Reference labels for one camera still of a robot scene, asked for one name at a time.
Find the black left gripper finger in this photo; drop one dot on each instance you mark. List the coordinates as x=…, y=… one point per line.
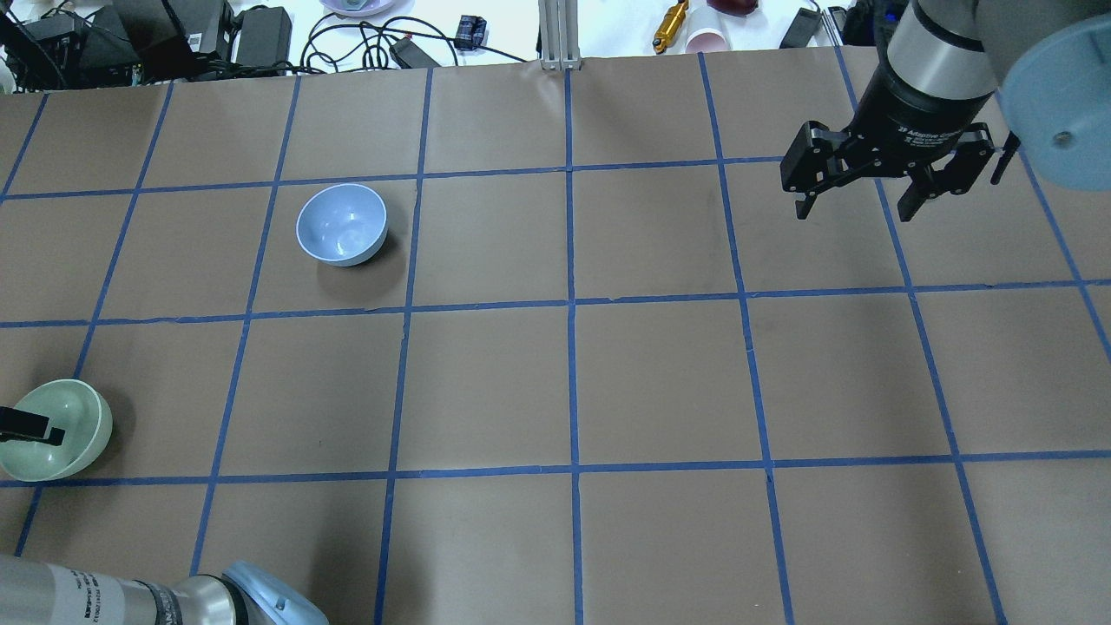
x=24, y=426

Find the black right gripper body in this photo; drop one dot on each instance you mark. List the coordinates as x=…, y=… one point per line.
x=910, y=117

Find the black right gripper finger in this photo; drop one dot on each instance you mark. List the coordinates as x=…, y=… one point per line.
x=919, y=192
x=804, y=203

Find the green bowl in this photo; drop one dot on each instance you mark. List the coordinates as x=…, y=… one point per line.
x=74, y=406

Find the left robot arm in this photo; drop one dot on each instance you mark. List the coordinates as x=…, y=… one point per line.
x=39, y=593

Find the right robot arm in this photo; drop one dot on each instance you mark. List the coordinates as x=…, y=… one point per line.
x=1048, y=60

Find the blue bowl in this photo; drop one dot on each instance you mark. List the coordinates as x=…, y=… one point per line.
x=343, y=225

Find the purple bowl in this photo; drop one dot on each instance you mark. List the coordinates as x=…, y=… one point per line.
x=357, y=8

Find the black flat device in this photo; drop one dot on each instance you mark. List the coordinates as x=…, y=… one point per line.
x=805, y=24

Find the pink cup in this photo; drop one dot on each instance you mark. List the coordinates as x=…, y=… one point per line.
x=706, y=40

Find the yellow tool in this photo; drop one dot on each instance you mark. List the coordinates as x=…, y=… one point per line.
x=669, y=27

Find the small black blue box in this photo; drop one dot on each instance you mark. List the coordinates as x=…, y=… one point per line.
x=471, y=33

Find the black electronics box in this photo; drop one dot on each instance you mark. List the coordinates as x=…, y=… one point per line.
x=123, y=43

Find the black power adapter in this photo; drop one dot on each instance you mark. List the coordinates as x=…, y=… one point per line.
x=264, y=38

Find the aluminium frame post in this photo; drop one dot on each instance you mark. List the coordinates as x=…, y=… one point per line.
x=559, y=35

